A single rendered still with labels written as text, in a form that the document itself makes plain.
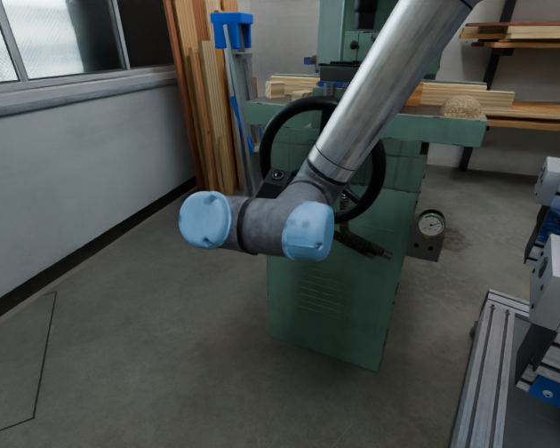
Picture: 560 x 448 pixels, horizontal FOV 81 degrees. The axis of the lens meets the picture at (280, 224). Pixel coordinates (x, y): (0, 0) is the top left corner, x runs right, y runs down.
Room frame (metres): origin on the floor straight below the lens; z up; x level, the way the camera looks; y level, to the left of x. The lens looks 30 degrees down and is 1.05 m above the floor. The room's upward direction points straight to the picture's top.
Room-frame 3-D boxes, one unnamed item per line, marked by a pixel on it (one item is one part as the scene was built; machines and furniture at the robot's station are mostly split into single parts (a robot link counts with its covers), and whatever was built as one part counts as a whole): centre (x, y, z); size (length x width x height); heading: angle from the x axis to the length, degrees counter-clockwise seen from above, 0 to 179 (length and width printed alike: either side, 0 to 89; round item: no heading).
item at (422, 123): (0.90, -0.20, 0.87); 0.61 x 0.30 x 0.06; 66
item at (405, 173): (1.12, -0.27, 0.76); 0.57 x 0.45 x 0.09; 156
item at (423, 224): (0.71, -0.37, 0.65); 0.06 x 0.04 x 0.08; 66
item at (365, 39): (1.02, -0.23, 1.03); 0.14 x 0.07 x 0.09; 156
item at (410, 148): (0.95, -0.20, 0.82); 0.40 x 0.21 x 0.04; 66
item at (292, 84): (1.01, -0.25, 0.93); 0.60 x 0.02 x 0.05; 66
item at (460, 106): (0.81, -0.43, 0.92); 0.14 x 0.09 x 0.04; 156
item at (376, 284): (1.11, -0.27, 0.36); 0.58 x 0.45 x 0.71; 156
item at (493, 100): (0.96, -0.32, 0.92); 0.55 x 0.02 x 0.04; 66
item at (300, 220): (0.39, -0.02, 0.84); 0.11 x 0.11 x 0.08; 69
